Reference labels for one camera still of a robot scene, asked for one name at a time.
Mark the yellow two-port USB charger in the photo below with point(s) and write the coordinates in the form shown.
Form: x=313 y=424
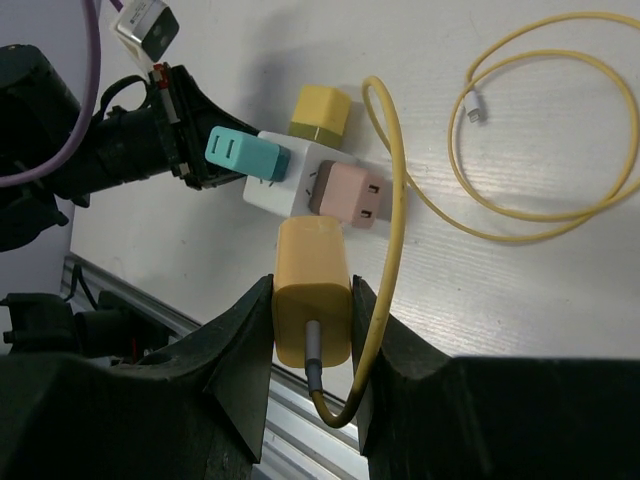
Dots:
x=320 y=115

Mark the aluminium table frame rail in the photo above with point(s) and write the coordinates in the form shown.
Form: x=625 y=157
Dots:
x=265 y=424

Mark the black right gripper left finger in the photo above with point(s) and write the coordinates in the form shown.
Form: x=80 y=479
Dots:
x=76 y=405

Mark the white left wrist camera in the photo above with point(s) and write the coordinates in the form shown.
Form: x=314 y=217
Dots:
x=146 y=28

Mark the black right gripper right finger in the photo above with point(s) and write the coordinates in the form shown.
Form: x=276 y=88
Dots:
x=427 y=415

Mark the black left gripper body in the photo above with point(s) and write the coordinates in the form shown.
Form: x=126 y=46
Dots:
x=183 y=108

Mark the white cube socket adapter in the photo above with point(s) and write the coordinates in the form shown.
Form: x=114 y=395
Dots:
x=291 y=197

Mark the brown cube charger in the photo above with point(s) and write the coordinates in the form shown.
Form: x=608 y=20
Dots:
x=347 y=192

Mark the teal USB charger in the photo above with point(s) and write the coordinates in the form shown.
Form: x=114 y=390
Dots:
x=247 y=154

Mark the yellow charger with cable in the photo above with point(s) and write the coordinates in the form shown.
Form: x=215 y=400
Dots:
x=311 y=283

